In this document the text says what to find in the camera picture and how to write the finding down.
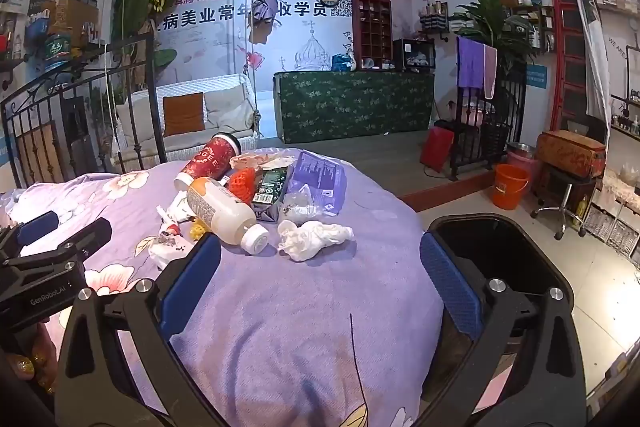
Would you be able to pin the red bin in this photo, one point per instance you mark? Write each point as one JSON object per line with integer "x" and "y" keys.
{"x": 437, "y": 149}

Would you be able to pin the orange cushion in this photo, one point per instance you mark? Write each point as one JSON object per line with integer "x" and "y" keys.
{"x": 184, "y": 114}

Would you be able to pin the clear plastic bag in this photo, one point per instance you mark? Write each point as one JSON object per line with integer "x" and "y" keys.
{"x": 300, "y": 204}

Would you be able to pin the person's left hand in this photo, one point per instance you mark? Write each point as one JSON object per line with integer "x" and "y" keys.
{"x": 42, "y": 352}

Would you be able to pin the yellow wrapper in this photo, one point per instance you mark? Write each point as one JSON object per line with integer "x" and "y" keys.
{"x": 197, "y": 231}

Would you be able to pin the low shelf with wicker baskets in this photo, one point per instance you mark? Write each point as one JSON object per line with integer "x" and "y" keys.
{"x": 615, "y": 207}

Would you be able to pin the cluttered wall shelf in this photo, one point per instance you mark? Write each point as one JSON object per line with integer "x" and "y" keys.
{"x": 55, "y": 52}

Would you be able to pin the white bottle with orange label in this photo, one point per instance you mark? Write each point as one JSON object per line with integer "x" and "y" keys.
{"x": 220, "y": 207}

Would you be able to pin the purple towel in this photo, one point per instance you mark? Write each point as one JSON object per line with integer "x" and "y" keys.
{"x": 470, "y": 62}

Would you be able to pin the orange plastic bucket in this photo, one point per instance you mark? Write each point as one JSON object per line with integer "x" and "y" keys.
{"x": 510, "y": 187}

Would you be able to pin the white tissue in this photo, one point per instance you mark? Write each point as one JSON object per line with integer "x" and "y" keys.
{"x": 310, "y": 239}

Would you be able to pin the red paper cup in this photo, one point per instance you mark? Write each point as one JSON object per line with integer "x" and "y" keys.
{"x": 205, "y": 159}

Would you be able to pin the brown patterned case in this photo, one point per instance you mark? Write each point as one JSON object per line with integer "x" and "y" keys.
{"x": 572, "y": 152}

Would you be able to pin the beige cushion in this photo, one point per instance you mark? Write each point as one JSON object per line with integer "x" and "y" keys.
{"x": 230, "y": 107}

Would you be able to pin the blue wall sign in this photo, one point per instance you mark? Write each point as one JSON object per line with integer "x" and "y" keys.
{"x": 536, "y": 77}

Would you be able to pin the pink pot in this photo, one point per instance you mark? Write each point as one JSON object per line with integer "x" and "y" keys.
{"x": 475, "y": 114}

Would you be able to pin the wooden wall shelf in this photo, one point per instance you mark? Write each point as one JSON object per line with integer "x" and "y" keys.
{"x": 537, "y": 27}

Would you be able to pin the red telephone booth cabinet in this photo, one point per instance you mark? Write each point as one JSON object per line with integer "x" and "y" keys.
{"x": 371, "y": 22}

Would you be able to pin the yellow bottle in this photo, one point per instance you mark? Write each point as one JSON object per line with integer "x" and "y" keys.
{"x": 580, "y": 212}

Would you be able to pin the potted green plant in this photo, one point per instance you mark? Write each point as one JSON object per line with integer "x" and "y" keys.
{"x": 492, "y": 22}

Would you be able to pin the chrome swivel stool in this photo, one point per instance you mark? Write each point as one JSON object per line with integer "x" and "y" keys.
{"x": 562, "y": 197}

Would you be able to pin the blue cloth bundle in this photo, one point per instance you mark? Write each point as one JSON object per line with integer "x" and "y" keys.
{"x": 342, "y": 62}

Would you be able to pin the dark green snack packet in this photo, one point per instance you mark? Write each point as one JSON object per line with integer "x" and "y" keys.
{"x": 269, "y": 189}

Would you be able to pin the purple floral blanket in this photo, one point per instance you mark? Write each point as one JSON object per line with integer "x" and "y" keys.
{"x": 300, "y": 307}

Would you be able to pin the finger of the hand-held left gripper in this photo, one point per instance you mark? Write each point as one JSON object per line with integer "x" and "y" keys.
{"x": 37, "y": 227}
{"x": 85, "y": 234}

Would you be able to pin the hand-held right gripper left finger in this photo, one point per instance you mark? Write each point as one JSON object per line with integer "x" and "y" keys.
{"x": 192, "y": 277}

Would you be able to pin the metal basin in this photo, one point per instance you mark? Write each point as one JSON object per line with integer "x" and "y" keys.
{"x": 521, "y": 148}

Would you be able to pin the orange foam fruit net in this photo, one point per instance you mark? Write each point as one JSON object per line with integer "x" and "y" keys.
{"x": 241, "y": 184}

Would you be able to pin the red ladder shelf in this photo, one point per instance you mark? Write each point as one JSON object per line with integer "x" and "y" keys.
{"x": 567, "y": 57}

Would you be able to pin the white roll-up banner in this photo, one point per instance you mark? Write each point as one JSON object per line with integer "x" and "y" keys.
{"x": 595, "y": 47}

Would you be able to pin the pale wrapper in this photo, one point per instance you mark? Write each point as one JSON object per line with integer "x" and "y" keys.
{"x": 252, "y": 160}

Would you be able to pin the pink towel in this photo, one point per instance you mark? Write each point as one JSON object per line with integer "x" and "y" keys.
{"x": 490, "y": 72}

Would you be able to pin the white wrapper with red print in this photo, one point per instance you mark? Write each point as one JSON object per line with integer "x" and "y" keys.
{"x": 167, "y": 247}

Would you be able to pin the black metal rack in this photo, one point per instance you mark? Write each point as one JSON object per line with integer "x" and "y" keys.
{"x": 495, "y": 137}

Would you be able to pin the black display box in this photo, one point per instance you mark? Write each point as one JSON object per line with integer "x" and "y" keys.
{"x": 414, "y": 54}

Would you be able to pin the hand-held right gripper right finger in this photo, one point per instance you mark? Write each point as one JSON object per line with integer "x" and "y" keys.
{"x": 450, "y": 277}

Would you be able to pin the pink plastic basin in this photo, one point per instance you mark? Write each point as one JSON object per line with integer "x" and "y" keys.
{"x": 532, "y": 164}

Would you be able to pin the black iron bed frame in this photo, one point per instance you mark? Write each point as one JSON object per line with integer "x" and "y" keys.
{"x": 140, "y": 107}

